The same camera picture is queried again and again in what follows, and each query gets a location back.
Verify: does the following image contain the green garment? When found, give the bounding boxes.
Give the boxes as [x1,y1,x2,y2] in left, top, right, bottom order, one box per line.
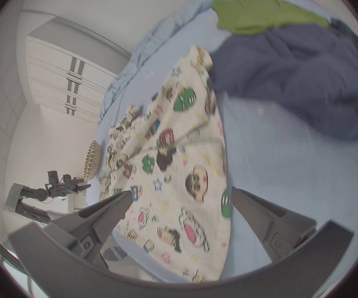
[212,0,358,175]

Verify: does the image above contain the white printed pyjama top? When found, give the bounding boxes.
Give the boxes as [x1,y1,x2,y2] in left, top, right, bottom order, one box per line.
[98,45,232,283]

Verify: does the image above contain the white wardrobe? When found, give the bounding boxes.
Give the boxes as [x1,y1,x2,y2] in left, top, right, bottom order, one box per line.
[27,17,133,125]

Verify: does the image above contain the round woven basket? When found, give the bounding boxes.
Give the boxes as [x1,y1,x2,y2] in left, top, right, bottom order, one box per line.
[82,140,102,182]

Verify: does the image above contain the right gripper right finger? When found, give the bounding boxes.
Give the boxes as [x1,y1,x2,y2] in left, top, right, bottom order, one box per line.
[231,187,318,263]

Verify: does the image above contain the bed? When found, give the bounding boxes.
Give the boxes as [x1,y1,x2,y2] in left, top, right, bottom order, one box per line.
[97,0,358,283]

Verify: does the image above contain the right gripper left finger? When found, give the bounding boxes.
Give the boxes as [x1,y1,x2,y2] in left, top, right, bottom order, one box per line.
[45,190,133,263]

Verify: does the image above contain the pale blue quilt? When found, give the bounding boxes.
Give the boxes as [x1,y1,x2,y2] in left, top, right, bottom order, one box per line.
[99,0,229,123]

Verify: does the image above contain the dark blue garment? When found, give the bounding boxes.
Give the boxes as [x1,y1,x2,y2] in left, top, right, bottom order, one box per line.
[208,19,358,142]

